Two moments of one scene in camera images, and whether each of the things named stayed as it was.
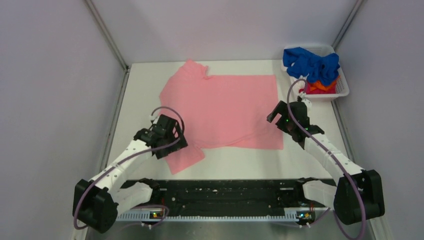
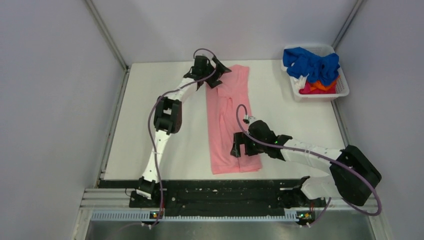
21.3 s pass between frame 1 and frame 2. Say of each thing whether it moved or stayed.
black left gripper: moved
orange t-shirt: stayed
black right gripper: moved
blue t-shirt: stayed
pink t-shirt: moved
